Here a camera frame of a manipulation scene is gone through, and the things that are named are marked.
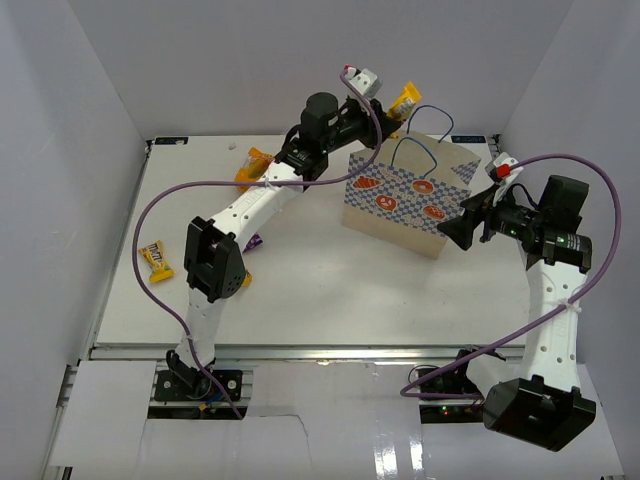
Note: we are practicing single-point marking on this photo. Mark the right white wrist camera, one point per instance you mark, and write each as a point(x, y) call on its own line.
point(503, 171)

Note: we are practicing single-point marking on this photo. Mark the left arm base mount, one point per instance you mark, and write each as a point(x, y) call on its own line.
point(169, 388)

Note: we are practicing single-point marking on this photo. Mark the purple m&m's packet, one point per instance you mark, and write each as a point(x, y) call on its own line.
point(253, 243)

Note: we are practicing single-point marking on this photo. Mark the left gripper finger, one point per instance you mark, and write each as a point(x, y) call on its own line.
point(385, 113)
point(389, 127)

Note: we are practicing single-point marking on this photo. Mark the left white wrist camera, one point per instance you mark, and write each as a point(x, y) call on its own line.
point(364, 81)

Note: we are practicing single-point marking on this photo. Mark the orange mango gummy bag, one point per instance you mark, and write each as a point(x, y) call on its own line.
point(253, 169)

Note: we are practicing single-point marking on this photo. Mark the blue checkered paper bag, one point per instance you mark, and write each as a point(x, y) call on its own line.
point(415, 183)

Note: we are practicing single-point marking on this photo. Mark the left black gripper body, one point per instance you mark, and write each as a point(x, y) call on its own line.
point(357, 124)

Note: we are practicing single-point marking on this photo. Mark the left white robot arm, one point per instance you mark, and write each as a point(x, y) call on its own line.
point(213, 254)

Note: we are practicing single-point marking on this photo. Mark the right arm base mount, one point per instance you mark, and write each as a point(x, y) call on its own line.
point(460, 402)

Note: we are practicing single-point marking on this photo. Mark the white front cover sheet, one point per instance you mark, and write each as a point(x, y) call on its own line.
point(304, 421)

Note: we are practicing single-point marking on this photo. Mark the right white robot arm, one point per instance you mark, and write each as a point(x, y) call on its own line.
point(538, 401)

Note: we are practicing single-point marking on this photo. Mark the yellow m&m's packet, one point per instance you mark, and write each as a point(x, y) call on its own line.
point(247, 279)
point(154, 256)

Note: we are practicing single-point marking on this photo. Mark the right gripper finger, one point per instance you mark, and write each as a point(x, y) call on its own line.
point(480, 200)
point(460, 230)

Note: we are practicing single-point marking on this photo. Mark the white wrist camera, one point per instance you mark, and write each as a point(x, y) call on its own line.
point(364, 81)
point(503, 171)

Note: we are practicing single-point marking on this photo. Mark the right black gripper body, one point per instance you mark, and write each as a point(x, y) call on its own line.
point(508, 219)

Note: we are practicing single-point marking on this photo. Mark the yellow snack bar packet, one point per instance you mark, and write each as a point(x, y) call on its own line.
point(407, 101)

